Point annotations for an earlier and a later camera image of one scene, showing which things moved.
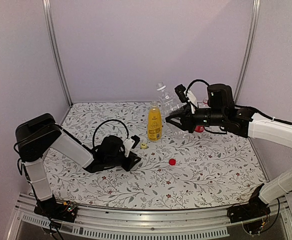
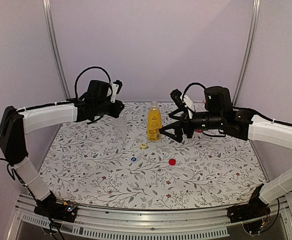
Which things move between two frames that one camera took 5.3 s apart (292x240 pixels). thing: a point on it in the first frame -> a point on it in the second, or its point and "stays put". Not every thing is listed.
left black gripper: [130, 163] -> [116, 112]
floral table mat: [203, 171] stays put
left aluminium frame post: [46, 4] stays put
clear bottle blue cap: [170, 103] -> [120, 126]
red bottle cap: [172, 161] stays put
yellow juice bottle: [154, 123] stays put
